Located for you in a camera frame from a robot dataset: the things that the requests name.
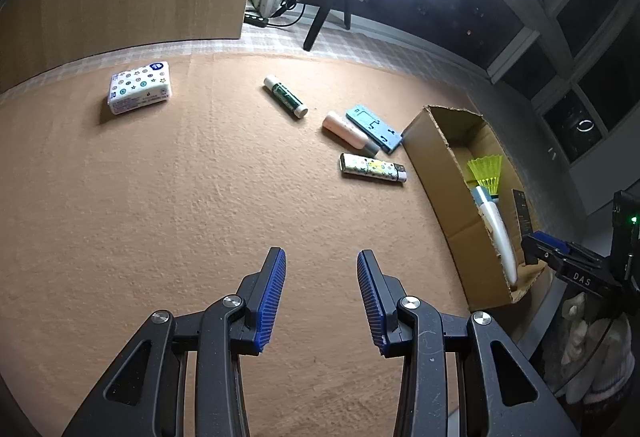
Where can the black power strip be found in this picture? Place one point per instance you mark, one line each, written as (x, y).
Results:
(256, 18)

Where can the patterned white lighter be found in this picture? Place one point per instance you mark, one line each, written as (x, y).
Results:
(372, 167)

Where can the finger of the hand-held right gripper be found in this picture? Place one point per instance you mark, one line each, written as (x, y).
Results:
(550, 242)
(535, 252)

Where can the pink bottle silver cap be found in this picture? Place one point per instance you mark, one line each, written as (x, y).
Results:
(345, 129)

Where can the checkered cloth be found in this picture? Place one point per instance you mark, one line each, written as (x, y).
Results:
(400, 52)

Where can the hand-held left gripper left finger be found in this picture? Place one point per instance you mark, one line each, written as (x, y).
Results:
(272, 297)

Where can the white framed window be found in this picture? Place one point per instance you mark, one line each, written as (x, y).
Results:
(575, 42)

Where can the cardboard box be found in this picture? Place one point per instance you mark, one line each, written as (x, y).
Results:
(440, 177)

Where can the patterned tissue pack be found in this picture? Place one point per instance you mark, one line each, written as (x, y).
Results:
(140, 87)

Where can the blue case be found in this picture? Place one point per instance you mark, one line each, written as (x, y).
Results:
(375, 124)

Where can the white lotion bottle blue cap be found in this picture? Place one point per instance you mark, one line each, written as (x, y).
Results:
(497, 232)

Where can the person's right hand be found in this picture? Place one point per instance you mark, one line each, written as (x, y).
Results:
(585, 347)

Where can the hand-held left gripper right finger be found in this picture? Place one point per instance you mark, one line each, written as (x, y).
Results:
(369, 302)

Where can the dark grey card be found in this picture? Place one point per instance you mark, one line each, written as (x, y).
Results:
(524, 217)

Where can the yellow shuttlecock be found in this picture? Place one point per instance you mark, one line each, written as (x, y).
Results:
(486, 172)

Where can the green white tube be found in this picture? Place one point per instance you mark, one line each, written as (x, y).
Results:
(285, 96)

